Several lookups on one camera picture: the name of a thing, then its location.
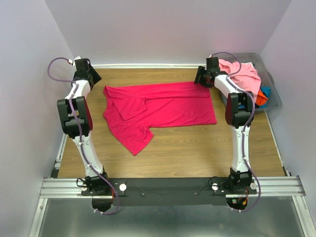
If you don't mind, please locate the magenta t-shirt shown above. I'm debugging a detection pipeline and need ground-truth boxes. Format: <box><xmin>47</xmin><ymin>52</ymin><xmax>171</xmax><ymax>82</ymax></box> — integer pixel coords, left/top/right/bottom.
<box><xmin>103</xmin><ymin>82</ymin><xmax>217</xmax><ymax>156</ymax></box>

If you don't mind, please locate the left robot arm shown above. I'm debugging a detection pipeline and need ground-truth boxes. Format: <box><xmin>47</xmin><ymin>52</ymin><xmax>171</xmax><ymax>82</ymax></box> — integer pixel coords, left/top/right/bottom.
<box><xmin>57</xmin><ymin>56</ymin><xmax>111</xmax><ymax>196</ymax></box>

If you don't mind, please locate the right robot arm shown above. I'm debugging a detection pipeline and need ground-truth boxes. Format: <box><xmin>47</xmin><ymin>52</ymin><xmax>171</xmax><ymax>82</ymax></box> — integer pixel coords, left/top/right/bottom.
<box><xmin>194</xmin><ymin>56</ymin><xmax>255</xmax><ymax>191</ymax></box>

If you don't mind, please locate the light pink t-shirt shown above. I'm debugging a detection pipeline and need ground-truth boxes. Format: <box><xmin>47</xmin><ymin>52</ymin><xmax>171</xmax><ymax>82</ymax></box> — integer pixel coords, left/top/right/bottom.
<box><xmin>219</xmin><ymin>59</ymin><xmax>261</xmax><ymax>101</ymax></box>

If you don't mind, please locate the clear plastic bin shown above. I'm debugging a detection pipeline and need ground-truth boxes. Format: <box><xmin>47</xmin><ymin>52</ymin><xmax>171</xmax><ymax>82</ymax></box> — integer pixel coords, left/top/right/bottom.
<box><xmin>218</xmin><ymin>53</ymin><xmax>282</xmax><ymax>113</ymax></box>

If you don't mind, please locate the orange t-shirt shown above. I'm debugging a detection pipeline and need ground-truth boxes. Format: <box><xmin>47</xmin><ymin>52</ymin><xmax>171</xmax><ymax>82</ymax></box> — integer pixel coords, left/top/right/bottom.
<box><xmin>255</xmin><ymin>89</ymin><xmax>268</xmax><ymax>106</ymax></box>

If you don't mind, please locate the teal t-shirt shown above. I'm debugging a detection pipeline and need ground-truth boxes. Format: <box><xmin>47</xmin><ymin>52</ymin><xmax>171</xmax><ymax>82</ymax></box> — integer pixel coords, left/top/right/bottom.
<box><xmin>260</xmin><ymin>86</ymin><xmax>271</xmax><ymax>100</ymax></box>

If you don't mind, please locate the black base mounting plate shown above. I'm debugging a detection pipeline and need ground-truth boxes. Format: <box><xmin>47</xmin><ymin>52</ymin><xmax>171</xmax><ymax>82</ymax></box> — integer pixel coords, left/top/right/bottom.
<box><xmin>76</xmin><ymin>177</ymin><xmax>257</xmax><ymax>207</ymax></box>

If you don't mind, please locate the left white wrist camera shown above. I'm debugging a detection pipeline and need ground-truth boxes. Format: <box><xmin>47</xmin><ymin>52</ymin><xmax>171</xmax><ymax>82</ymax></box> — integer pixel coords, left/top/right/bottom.
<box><xmin>68</xmin><ymin>56</ymin><xmax>82</xmax><ymax>67</ymax></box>

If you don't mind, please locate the aluminium front rail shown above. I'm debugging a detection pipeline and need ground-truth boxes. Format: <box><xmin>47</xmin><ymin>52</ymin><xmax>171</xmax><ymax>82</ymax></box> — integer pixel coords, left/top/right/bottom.
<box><xmin>39</xmin><ymin>176</ymin><xmax>306</xmax><ymax>198</ymax></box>

